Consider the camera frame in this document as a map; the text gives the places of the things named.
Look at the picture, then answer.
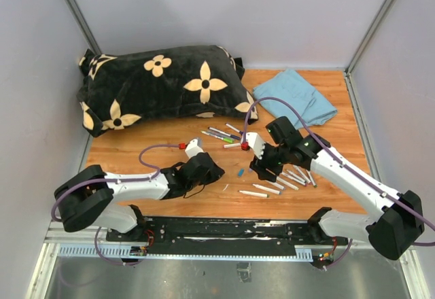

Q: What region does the light blue folded cloth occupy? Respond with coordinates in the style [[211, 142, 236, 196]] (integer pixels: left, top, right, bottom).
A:
[[254, 69, 338, 129]]

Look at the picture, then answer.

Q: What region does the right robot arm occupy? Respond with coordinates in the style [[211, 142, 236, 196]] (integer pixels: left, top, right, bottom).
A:
[[242, 117, 424, 260]]

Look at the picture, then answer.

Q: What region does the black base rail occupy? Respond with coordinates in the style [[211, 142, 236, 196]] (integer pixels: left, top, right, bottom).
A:
[[106, 216, 348, 257]]

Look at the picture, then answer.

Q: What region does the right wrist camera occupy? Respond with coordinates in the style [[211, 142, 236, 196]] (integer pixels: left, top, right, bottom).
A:
[[245, 132, 266, 160]]

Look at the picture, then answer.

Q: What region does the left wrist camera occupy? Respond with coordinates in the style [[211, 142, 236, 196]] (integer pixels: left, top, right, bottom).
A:
[[184, 137, 204, 158]]

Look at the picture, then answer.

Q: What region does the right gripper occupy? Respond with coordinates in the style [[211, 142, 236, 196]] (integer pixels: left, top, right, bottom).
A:
[[249, 140, 290, 183]]

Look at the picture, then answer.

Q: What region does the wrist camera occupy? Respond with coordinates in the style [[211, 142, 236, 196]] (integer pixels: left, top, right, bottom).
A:
[[184, 137, 204, 158], [245, 132, 266, 160]]

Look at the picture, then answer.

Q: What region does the black floral pillow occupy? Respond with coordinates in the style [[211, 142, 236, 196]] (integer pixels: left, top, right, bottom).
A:
[[77, 45, 258, 137]]

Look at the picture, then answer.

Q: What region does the magenta cap marker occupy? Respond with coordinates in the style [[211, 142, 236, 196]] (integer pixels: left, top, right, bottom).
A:
[[223, 143, 241, 149]]

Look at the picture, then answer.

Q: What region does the navy cap marker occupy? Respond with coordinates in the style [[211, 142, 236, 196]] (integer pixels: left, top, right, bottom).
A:
[[208, 127, 241, 141]]

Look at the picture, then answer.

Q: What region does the purple cap marker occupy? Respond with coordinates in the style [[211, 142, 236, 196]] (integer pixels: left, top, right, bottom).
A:
[[282, 172, 307, 186]]

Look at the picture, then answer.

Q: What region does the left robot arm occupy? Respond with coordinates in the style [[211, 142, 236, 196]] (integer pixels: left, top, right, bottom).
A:
[[51, 152, 225, 242]]

